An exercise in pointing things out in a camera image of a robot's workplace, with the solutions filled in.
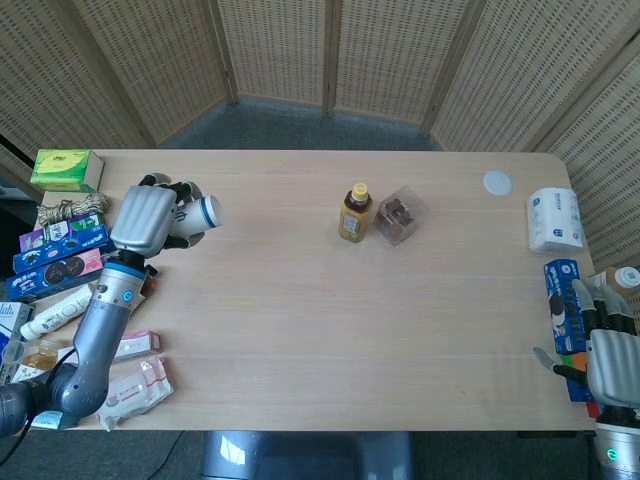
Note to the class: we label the blue white carton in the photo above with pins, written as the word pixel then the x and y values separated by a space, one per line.
pixel 15 317

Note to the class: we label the white paper cup blue band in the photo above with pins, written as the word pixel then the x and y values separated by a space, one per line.
pixel 200 215

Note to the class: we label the purple snack box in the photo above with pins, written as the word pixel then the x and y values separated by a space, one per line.
pixel 55 231

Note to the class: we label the woven folding screen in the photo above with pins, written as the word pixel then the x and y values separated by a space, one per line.
pixel 280 45

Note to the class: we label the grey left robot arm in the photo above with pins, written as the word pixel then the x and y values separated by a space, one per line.
pixel 97 330

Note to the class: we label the brown tea bottle black cap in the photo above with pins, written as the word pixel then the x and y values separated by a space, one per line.
pixel 151 280

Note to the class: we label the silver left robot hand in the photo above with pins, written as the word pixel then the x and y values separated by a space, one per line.
pixel 145 215

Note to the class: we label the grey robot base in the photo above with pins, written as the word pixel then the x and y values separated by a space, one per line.
pixel 305 455

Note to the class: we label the blue sandwich cookie box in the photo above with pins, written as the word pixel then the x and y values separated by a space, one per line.
pixel 562 300

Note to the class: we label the small pink white box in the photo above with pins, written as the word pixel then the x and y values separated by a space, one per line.
pixel 137 345

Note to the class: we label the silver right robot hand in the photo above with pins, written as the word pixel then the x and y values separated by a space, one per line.
pixel 610 360

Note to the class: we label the green tissue box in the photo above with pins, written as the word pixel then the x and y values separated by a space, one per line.
pixel 62 167

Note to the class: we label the white tissue pack blue print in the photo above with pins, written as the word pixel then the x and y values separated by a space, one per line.
pixel 555 220

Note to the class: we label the yellow cap corn tea bottle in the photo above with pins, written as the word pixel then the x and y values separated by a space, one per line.
pixel 355 220

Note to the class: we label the small glass jar amber liquid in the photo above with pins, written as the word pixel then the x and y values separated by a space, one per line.
pixel 40 356

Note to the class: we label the round grey table grommet cap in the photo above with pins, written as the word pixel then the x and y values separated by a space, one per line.
pixel 498 182

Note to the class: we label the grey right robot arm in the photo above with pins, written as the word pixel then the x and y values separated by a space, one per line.
pixel 620 445

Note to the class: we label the white plastic bottle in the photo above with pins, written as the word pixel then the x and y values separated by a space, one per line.
pixel 57 315

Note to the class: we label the clear plastic box brown blocks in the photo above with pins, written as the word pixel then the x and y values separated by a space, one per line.
pixel 400 217

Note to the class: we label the brown bottle white lid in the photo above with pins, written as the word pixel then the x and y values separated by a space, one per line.
pixel 625 280

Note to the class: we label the pink wet wipes pack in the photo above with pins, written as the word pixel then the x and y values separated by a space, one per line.
pixel 135 390

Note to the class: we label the colourful puzzle cube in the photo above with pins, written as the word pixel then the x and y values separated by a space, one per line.
pixel 575 361

